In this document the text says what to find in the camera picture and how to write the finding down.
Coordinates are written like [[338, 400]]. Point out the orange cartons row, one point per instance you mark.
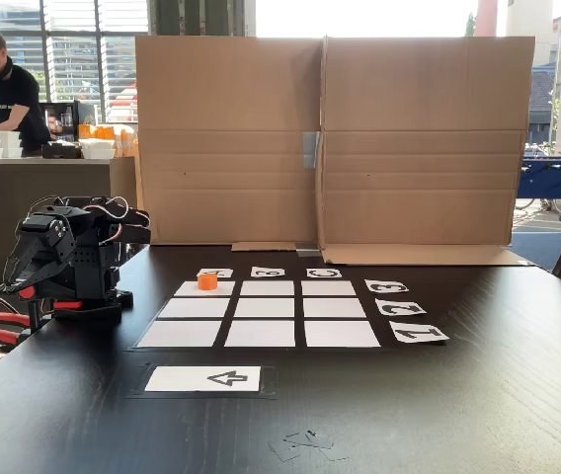
[[112, 138]]

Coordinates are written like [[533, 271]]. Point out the clear tape scraps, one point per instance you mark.
[[305, 442]]

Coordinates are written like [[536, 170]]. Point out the brown cardboard screen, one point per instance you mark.
[[226, 148], [424, 148]]

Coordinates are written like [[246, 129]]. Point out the paper sheet letter B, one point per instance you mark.
[[268, 272]]

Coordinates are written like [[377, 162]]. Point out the blue foosball table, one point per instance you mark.
[[557, 178]]

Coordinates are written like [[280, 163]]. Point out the paper sheet number 1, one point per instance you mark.
[[419, 334]]

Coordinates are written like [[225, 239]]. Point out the grey duct tape piece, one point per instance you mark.
[[307, 250], [311, 148]]

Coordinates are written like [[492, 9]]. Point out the paper sheet letter A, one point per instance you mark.
[[225, 272]]

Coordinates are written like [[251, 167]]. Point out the white arrow paper sheet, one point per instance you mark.
[[186, 379]]

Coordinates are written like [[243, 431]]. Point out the person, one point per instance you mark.
[[11, 99]]

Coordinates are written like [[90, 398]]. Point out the white nine-square paper grid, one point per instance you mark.
[[261, 333]]

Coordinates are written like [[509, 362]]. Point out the brown counter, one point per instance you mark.
[[14, 197]]

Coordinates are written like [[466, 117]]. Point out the paper sheet number 2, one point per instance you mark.
[[400, 307]]

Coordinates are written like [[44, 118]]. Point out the black drinks fridge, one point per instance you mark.
[[70, 123]]

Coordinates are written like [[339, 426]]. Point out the paper sheet letter C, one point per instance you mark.
[[324, 273]]

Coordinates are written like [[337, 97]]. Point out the round orange token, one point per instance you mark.
[[207, 282]]

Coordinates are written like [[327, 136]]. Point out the paper sheet number 3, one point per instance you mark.
[[386, 286]]

